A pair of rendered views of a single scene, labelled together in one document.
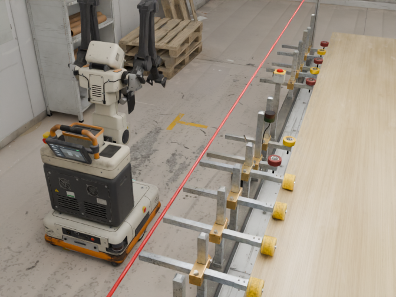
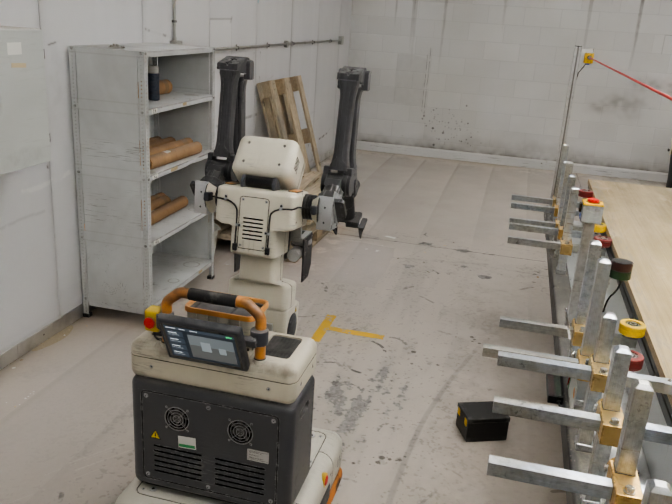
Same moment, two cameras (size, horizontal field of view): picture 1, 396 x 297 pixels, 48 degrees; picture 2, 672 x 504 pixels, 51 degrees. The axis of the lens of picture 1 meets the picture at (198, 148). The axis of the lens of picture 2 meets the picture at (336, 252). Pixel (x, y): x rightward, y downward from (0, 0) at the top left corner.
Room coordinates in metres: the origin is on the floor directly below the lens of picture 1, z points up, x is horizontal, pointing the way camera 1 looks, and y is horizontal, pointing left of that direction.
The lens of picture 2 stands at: (0.39, 0.62, 1.79)
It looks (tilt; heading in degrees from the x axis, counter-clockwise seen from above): 19 degrees down; 354
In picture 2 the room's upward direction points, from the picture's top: 4 degrees clockwise
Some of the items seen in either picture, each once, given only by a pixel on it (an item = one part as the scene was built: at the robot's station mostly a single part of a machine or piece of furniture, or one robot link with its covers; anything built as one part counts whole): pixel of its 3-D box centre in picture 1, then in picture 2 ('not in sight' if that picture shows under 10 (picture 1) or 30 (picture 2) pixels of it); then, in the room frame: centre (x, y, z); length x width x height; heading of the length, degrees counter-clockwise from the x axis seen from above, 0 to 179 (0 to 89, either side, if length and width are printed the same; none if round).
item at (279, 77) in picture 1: (279, 76); (591, 212); (2.71, -0.53, 1.18); 0.07 x 0.07 x 0.08; 70
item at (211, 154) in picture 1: (241, 160); (556, 362); (2.22, -0.26, 0.84); 0.43 x 0.03 x 0.04; 70
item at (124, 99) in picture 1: (114, 95); (272, 245); (2.80, 0.59, 0.99); 0.28 x 0.16 x 0.22; 70
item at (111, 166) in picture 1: (91, 172); (228, 396); (2.44, 0.72, 0.59); 0.55 x 0.34 x 0.83; 70
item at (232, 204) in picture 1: (234, 197); (609, 421); (1.73, -0.18, 0.95); 0.14 x 0.06 x 0.05; 160
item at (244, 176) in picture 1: (247, 170); (599, 372); (1.97, -0.27, 0.95); 0.14 x 0.06 x 0.05; 160
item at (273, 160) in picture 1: (274, 165); (626, 370); (2.15, -0.45, 0.85); 0.08 x 0.08 x 0.11
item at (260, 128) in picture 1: (258, 147); (590, 334); (2.23, -0.36, 0.93); 0.04 x 0.04 x 0.48; 70
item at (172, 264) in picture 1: (195, 270); not in sight; (1.25, 0.00, 0.95); 0.50 x 0.04 x 0.04; 70
